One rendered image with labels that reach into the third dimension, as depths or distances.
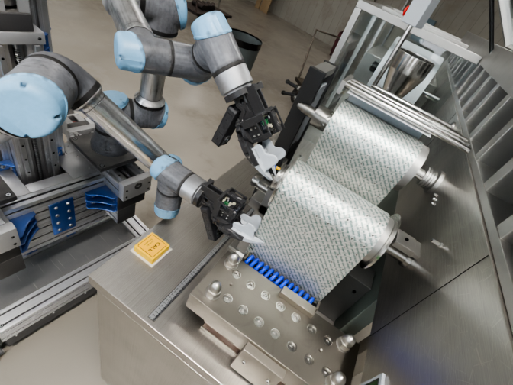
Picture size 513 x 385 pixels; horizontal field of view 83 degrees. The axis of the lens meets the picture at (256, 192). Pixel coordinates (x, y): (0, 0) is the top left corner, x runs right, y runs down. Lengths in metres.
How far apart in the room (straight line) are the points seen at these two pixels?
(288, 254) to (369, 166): 0.32
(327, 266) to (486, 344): 0.37
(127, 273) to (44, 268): 0.90
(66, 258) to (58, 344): 0.39
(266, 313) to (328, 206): 0.29
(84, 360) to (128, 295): 0.93
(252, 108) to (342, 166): 0.33
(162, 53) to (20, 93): 0.27
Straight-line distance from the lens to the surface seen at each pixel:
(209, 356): 0.81
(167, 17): 1.07
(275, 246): 0.75
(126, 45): 0.69
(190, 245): 0.94
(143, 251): 0.88
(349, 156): 0.83
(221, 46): 0.64
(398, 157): 0.82
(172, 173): 0.79
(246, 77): 0.64
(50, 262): 1.75
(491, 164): 0.83
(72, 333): 1.79
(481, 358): 0.45
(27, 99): 0.71
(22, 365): 1.78
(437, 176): 0.90
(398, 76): 1.25
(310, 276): 0.77
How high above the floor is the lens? 1.65
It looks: 39 degrees down
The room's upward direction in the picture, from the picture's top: 25 degrees clockwise
